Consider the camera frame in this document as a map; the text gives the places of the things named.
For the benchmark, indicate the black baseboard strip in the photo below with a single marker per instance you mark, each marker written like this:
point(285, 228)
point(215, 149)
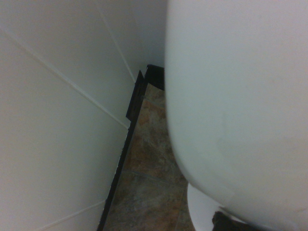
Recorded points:
point(134, 106)

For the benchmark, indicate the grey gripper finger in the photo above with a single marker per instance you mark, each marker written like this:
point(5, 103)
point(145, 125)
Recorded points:
point(228, 222)

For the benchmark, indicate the white porcelain toilet bowl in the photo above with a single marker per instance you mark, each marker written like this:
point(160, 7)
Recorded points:
point(199, 211)

